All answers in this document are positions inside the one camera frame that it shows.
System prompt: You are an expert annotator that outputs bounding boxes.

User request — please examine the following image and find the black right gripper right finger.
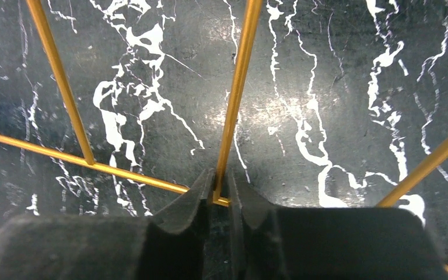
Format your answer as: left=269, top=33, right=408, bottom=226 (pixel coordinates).
left=227, top=173, right=448, bottom=279

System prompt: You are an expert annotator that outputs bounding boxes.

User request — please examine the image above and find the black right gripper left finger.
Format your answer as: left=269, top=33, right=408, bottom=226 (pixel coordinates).
left=0, top=169, right=215, bottom=279

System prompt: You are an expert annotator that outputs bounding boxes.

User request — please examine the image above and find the gold wire wine rack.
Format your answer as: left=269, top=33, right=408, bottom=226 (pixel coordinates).
left=0, top=0, right=448, bottom=280

